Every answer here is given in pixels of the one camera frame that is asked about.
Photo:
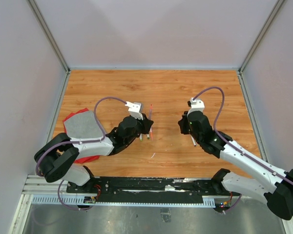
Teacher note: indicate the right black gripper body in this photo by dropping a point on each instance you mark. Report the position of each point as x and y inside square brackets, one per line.
[198, 139]

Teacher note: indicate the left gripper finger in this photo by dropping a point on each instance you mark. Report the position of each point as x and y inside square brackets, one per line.
[145, 129]
[146, 120]

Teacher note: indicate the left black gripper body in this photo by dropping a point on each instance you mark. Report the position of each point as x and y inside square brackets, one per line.
[139, 127]

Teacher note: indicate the purple pen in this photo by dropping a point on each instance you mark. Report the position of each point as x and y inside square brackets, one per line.
[150, 112]

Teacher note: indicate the orange highlighter pen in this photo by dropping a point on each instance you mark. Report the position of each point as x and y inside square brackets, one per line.
[151, 134]

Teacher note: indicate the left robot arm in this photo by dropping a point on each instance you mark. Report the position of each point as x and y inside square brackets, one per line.
[82, 141]

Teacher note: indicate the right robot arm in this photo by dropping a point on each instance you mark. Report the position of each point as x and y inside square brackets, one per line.
[269, 184]

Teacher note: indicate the grey felt cloth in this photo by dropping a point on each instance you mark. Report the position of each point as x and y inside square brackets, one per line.
[82, 125]

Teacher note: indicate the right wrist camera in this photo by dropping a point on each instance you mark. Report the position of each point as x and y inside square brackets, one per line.
[195, 105]

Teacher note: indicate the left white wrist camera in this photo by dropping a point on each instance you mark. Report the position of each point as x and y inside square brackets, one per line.
[135, 109]

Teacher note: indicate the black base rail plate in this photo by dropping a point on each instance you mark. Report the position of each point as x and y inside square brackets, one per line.
[148, 190]

